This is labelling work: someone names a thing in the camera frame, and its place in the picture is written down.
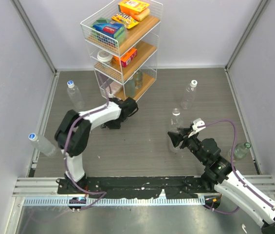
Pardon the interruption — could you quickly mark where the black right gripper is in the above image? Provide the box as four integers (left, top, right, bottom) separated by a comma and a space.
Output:
168, 128, 207, 165

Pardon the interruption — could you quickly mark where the clear plastic bottle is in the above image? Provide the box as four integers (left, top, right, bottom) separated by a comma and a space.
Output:
181, 83, 197, 110
67, 85, 84, 110
168, 108, 183, 154

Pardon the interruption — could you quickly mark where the blue and white bottle cap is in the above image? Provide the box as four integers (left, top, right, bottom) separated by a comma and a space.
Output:
67, 80, 75, 88

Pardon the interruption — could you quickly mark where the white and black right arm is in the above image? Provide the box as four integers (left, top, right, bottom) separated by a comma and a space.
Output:
167, 132, 275, 234

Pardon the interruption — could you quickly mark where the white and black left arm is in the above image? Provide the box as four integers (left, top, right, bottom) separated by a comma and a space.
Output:
55, 97, 138, 194

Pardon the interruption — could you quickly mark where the green glass bottle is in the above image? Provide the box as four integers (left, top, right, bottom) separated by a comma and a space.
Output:
233, 142, 252, 161

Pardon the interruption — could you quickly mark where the clear bottle with blue cap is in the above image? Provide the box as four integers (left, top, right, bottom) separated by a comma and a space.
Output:
28, 133, 56, 157

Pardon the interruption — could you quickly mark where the glass jar, bottom shelf front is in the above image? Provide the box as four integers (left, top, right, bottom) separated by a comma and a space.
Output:
125, 76, 136, 98

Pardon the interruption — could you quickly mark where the glass jar, shelf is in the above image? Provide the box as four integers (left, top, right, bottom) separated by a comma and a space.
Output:
125, 76, 136, 98
133, 70, 143, 89

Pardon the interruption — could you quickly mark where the white box, bottom shelf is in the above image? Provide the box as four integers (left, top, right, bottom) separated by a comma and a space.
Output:
107, 81, 123, 95

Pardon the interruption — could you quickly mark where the glass jar, bottom shelf back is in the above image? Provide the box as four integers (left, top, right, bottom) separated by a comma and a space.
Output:
133, 70, 143, 89

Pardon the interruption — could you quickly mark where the orange box, middle shelf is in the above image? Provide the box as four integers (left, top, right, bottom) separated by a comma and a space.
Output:
113, 47, 137, 67

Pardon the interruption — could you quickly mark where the white lidded paper cup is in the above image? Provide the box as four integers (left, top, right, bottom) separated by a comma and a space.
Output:
97, 50, 113, 67

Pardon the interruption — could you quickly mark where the yellow candy bag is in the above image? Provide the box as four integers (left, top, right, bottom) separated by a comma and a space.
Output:
111, 12, 139, 29

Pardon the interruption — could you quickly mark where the green and blue box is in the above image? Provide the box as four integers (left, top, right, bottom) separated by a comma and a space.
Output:
91, 18, 126, 47

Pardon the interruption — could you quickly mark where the yellow sponge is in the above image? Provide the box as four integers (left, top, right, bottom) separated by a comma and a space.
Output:
133, 8, 150, 21

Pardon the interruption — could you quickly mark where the orange snack box, top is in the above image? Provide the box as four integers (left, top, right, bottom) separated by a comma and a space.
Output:
118, 0, 150, 15

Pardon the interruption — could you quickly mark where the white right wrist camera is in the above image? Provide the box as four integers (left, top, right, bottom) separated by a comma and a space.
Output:
188, 118, 206, 137

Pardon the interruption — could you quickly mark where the white wire shelf rack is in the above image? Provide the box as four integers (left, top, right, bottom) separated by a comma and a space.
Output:
80, 0, 163, 100

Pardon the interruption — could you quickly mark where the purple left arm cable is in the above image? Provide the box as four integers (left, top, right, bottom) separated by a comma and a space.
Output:
63, 73, 112, 212

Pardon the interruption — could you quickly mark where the white slotted cable duct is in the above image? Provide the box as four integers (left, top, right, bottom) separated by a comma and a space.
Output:
23, 196, 205, 206

